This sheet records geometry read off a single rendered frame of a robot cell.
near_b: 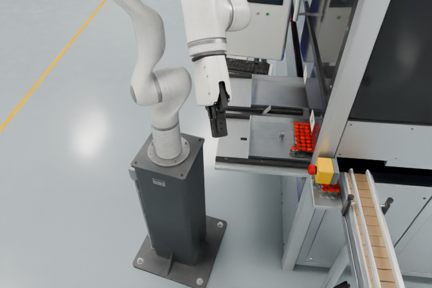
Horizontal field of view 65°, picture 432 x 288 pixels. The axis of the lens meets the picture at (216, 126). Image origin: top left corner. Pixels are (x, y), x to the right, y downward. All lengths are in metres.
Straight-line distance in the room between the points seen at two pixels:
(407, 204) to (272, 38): 1.17
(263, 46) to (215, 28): 1.50
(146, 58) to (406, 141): 0.96
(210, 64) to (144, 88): 0.57
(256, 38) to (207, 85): 1.51
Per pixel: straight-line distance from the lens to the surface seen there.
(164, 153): 1.48
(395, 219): 1.80
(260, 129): 1.62
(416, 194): 1.66
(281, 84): 1.91
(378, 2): 1.04
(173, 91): 1.27
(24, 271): 2.45
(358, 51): 1.09
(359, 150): 1.38
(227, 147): 1.53
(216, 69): 0.69
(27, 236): 2.57
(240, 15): 0.76
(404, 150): 1.42
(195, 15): 0.71
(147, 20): 1.15
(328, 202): 1.41
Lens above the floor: 2.00
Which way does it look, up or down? 44 degrees down
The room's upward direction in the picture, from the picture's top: straight up
